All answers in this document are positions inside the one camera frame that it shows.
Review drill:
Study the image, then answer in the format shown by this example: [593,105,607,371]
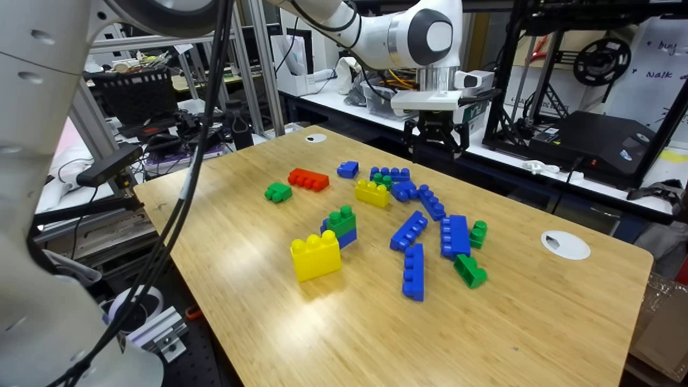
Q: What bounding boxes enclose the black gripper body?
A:
[413,111,467,142]

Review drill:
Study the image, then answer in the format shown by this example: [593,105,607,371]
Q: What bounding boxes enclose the long blue toy block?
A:
[400,242,427,304]
[414,184,447,224]
[386,209,429,255]

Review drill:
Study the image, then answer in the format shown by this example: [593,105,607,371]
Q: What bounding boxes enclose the white workbench top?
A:
[281,88,675,218]

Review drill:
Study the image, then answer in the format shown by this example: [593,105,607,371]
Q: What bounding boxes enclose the small yellow toy block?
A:
[353,177,393,212]

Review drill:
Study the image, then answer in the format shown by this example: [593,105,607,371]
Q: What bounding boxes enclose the small blue toy block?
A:
[335,160,360,181]

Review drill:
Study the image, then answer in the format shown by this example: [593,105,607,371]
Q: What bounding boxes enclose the wide blue toy block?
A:
[438,213,473,260]

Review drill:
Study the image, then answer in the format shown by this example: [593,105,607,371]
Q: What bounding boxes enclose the red toy block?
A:
[286,166,331,193]

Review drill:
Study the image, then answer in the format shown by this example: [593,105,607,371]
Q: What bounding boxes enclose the large yellow toy block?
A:
[287,229,344,284]

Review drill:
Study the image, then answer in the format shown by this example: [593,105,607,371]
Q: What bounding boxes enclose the black filament spool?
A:
[570,37,633,88]

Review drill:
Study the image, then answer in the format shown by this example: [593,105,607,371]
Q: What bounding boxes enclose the white sheet with writing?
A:
[598,17,688,154]

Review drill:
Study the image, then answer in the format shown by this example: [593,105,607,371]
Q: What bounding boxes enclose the brown cardboard box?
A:
[630,270,688,384]

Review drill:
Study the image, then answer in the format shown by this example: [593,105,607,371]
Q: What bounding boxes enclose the black plastic crate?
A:
[88,67,179,133]

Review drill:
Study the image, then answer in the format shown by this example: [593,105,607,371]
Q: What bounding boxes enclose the white tape roll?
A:
[105,284,167,335]

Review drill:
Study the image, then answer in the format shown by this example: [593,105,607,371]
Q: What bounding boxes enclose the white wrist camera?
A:
[389,88,465,118]

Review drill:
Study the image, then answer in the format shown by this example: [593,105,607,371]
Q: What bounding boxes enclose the black 3D printer frame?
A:
[482,0,688,190]

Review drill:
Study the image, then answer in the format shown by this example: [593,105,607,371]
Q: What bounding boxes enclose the aluminium frame post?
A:
[66,85,138,193]
[231,0,287,139]

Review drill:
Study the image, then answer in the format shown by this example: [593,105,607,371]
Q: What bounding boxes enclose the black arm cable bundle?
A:
[40,0,239,387]

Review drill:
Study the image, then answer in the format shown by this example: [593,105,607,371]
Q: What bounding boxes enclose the aluminium bracket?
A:
[124,305,188,364]

